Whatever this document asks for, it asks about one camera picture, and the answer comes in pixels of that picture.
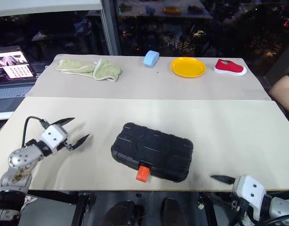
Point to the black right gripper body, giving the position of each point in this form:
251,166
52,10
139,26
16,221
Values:
238,206

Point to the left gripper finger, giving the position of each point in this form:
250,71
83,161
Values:
63,122
79,141

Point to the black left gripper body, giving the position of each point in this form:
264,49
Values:
68,147

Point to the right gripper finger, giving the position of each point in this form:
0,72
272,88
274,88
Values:
225,180

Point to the orange case latch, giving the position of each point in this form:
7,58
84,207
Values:
142,174

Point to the black plastic tool case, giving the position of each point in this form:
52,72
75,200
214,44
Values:
154,148

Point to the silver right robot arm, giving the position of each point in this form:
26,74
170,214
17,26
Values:
281,207

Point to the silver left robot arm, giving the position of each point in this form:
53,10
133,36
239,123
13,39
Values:
22,157

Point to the black table leg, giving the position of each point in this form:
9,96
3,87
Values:
81,209
210,212

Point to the small white round fitting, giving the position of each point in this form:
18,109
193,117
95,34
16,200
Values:
201,205

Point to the black rounded foot shape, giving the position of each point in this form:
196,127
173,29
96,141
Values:
123,213
174,210

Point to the open laptop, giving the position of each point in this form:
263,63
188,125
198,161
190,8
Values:
10,91

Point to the white sneaker red stripes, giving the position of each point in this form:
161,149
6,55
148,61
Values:
30,200

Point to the green towel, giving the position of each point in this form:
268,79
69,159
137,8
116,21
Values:
104,70

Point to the beige cloth mat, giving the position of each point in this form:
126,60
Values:
135,84

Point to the light blue block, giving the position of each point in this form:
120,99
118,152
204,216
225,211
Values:
150,60

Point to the grey window pillar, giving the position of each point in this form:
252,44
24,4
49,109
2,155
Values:
110,26

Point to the bystander bare knee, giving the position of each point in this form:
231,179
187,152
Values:
283,89

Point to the red white shoe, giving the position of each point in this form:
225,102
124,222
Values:
229,67

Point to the yellow plate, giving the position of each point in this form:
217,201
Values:
188,67

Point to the light grey window rail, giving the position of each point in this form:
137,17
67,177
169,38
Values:
41,7

